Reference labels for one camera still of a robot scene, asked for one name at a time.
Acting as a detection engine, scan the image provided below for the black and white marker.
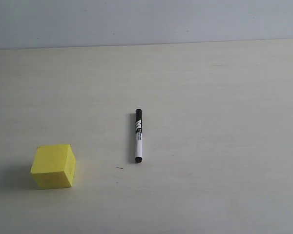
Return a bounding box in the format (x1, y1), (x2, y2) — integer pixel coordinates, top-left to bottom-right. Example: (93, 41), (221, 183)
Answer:
(135, 109), (143, 163)

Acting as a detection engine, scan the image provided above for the yellow foam cube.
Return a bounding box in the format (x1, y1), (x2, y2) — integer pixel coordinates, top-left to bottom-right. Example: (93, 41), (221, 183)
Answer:
(30, 144), (76, 189)

